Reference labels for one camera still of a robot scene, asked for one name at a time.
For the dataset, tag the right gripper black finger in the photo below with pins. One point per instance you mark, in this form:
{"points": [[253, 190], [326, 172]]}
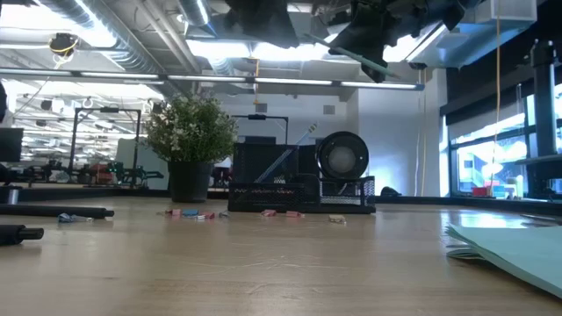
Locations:
{"points": [[377, 75], [369, 39]]}

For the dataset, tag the teal pencil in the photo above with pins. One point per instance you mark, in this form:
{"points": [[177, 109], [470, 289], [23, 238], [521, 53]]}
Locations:
{"points": [[316, 39]]}

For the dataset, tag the blue pencil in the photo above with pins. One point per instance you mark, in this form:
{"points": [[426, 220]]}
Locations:
{"points": [[285, 154]]}

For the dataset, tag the small tan eraser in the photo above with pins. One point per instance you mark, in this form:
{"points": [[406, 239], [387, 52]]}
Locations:
{"points": [[337, 218]]}

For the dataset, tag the blue binder clip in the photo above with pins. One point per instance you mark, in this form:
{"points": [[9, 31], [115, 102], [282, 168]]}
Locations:
{"points": [[66, 217], [190, 212], [223, 214]]}

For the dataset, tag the teal sticky note pad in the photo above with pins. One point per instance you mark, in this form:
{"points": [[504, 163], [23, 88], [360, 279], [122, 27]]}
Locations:
{"points": [[527, 254]]}

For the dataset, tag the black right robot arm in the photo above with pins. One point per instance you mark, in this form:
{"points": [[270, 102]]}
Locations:
{"points": [[544, 109]]}

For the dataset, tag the black mesh desk organizer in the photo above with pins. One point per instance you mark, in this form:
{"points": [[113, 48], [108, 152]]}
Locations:
{"points": [[263, 193]]}

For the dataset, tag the black dome object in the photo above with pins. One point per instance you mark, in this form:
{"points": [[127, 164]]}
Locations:
{"points": [[390, 192]]}

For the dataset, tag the long LED light bar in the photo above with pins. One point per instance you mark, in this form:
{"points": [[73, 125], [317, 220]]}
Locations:
{"points": [[206, 78]]}

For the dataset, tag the artificial plant in black pot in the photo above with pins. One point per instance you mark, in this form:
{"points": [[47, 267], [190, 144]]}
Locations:
{"points": [[191, 131]]}

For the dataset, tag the distant robot workstation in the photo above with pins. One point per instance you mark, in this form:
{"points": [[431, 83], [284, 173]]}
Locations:
{"points": [[101, 174]]}

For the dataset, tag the yellow black ceiling reel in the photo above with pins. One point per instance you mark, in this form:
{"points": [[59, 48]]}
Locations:
{"points": [[63, 44]]}

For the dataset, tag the black computer monitor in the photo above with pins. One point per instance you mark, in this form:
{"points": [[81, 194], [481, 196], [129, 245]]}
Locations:
{"points": [[11, 145]]}

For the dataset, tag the ceiling security camera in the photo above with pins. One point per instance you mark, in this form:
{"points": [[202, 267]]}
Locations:
{"points": [[417, 66]]}

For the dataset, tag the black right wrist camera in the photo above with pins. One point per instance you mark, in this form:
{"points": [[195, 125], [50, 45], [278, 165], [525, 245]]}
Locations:
{"points": [[263, 22]]}

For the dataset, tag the black aluminium table frame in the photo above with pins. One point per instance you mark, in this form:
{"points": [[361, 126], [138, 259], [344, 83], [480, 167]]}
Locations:
{"points": [[439, 201]]}

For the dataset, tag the silver ventilation duct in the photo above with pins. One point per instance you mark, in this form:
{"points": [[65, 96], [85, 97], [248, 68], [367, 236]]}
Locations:
{"points": [[118, 46]]}

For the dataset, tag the tall black gantry frame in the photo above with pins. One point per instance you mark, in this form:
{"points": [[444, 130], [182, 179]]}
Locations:
{"points": [[105, 109]]}

